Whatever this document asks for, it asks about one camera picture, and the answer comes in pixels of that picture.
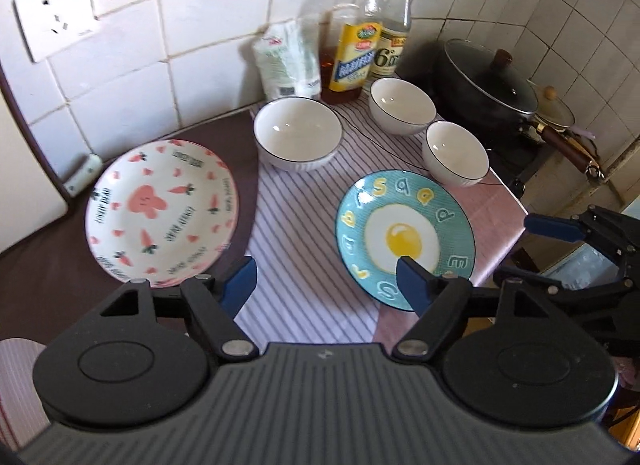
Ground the large white bowl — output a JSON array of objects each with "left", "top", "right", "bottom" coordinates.
[{"left": 252, "top": 96, "right": 344, "bottom": 173}]

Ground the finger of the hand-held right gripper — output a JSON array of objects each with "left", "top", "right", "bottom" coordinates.
[
  {"left": 492, "top": 266, "right": 640, "bottom": 314},
  {"left": 523, "top": 205, "right": 640, "bottom": 268}
]

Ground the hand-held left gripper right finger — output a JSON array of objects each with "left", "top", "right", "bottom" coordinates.
[{"left": 391, "top": 255, "right": 548, "bottom": 361}]

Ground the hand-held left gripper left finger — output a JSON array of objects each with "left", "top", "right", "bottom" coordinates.
[{"left": 100, "top": 255, "right": 259, "bottom": 364}]

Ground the purple striped cloth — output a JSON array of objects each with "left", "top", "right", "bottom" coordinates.
[{"left": 234, "top": 72, "right": 501, "bottom": 344}]

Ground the black cooking pot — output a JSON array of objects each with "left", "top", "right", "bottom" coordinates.
[{"left": 430, "top": 40, "right": 603, "bottom": 176}]

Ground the clear vinegar bottle yellow cap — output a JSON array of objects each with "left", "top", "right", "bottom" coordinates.
[{"left": 370, "top": 0, "right": 420, "bottom": 88}]

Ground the cream saucepan lid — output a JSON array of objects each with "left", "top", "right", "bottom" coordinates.
[{"left": 529, "top": 80, "right": 577, "bottom": 128}]

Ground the white salt bag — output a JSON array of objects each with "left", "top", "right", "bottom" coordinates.
[{"left": 251, "top": 22, "right": 322, "bottom": 102}]

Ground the teal fried egg plate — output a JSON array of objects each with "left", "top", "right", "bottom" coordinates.
[{"left": 335, "top": 170, "right": 476, "bottom": 313}]

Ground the cooking oil bottle yellow label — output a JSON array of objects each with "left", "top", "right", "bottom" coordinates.
[{"left": 320, "top": 0, "right": 386, "bottom": 106}]

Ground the red striped cloth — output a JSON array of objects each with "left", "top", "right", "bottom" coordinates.
[{"left": 0, "top": 337, "right": 52, "bottom": 452}]

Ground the glass pot lid wooden knob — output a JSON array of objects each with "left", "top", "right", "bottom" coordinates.
[{"left": 442, "top": 39, "right": 540, "bottom": 118}]

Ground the small cream saucepan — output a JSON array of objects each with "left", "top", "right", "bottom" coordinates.
[{"left": 532, "top": 110, "right": 607, "bottom": 182}]

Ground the black gas stove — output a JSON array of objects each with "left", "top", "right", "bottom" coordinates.
[{"left": 477, "top": 127, "right": 557, "bottom": 196}]

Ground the white appliance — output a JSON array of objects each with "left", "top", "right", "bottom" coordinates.
[{"left": 0, "top": 67, "right": 69, "bottom": 256}]

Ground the white wall socket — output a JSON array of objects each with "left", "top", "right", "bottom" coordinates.
[{"left": 12, "top": 0, "right": 101, "bottom": 64}]

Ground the brown table mat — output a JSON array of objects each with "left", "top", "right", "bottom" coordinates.
[{"left": 0, "top": 107, "right": 262, "bottom": 343}]

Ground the pink cloth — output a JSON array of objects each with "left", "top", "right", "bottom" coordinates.
[{"left": 372, "top": 165, "right": 527, "bottom": 346}]

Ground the small white plastic object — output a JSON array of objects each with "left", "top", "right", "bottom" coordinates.
[{"left": 62, "top": 155, "right": 104, "bottom": 196}]

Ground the small white bowl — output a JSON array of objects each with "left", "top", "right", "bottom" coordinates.
[
  {"left": 421, "top": 121, "right": 490, "bottom": 189},
  {"left": 368, "top": 77, "right": 437, "bottom": 137}
]

